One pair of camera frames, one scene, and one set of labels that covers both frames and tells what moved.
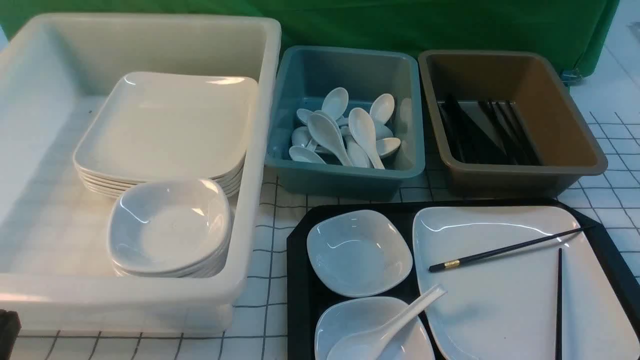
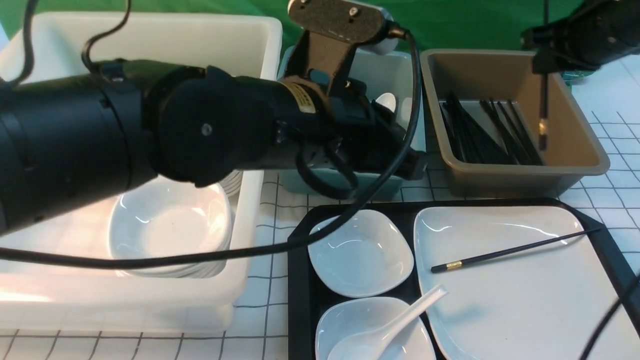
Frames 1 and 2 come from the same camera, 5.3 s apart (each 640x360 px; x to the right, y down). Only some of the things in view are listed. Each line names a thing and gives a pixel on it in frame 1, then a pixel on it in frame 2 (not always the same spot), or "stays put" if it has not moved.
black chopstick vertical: (559, 337) → (543, 138)
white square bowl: (355, 253) stays put
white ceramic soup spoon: (373, 345) stays put
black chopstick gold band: (450, 264) stays put
